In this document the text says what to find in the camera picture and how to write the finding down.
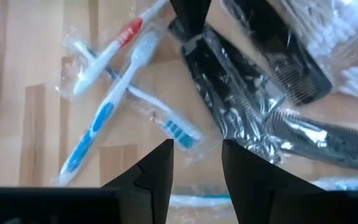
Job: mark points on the black comb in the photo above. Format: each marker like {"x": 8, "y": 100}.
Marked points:
{"x": 331, "y": 143}
{"x": 284, "y": 59}
{"x": 222, "y": 90}

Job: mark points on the teal white toothbrush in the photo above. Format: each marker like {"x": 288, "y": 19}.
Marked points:
{"x": 197, "y": 201}

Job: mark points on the red white toothbrush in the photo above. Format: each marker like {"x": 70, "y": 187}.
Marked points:
{"x": 129, "y": 31}

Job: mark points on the wrapped dark-blue striped toothbrush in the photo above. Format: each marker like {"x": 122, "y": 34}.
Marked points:
{"x": 179, "y": 132}

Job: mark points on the clear bag of cotton swabs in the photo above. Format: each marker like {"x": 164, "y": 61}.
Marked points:
{"x": 331, "y": 28}

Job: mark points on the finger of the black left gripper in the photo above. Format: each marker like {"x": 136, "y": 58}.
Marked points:
{"x": 183, "y": 15}
{"x": 201, "y": 15}

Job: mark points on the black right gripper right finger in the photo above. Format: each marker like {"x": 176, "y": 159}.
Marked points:
{"x": 247, "y": 180}

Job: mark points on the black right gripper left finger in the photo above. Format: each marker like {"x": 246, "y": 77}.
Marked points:
{"x": 157, "y": 174}

